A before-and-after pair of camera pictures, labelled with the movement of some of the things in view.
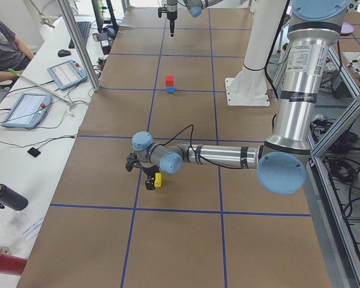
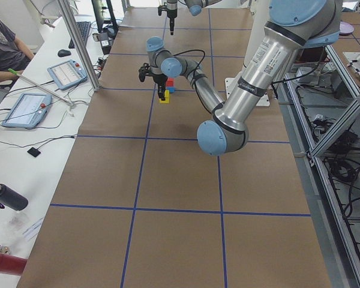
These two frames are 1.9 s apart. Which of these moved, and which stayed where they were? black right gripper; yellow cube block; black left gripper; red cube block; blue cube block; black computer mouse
Moved: black left gripper; yellow cube block
Stayed: red cube block; black right gripper; black computer mouse; blue cube block
